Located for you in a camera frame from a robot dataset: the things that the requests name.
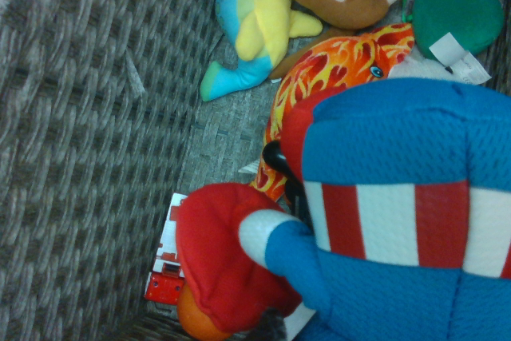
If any dark gray gripper finger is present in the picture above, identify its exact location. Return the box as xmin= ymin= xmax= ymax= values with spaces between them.
xmin=248 ymin=307 xmax=289 ymax=341

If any blue red striped stuffed toy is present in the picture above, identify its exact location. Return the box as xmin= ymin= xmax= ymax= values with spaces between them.
xmin=175 ymin=77 xmax=511 ymax=341

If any red and white toy truck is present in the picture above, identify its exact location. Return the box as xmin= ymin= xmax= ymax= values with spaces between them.
xmin=143 ymin=192 xmax=191 ymax=304

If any black plastic dumbbell toy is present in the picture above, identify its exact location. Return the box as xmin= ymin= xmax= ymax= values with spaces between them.
xmin=262 ymin=140 xmax=313 ymax=224

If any gray woven wicker basket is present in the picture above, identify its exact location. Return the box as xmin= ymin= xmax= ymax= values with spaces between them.
xmin=0 ymin=0 xmax=511 ymax=341

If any orange fruit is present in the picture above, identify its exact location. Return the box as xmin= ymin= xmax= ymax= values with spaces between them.
xmin=176 ymin=287 xmax=233 ymax=341

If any orange flame pattern plush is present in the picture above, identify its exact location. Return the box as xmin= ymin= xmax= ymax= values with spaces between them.
xmin=249 ymin=23 xmax=452 ymax=203

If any yellow and blue fish plush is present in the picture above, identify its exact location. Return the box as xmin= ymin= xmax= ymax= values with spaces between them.
xmin=199 ymin=0 xmax=323 ymax=103

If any green round plush with tag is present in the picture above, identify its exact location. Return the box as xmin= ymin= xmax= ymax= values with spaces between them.
xmin=402 ymin=0 xmax=505 ymax=85

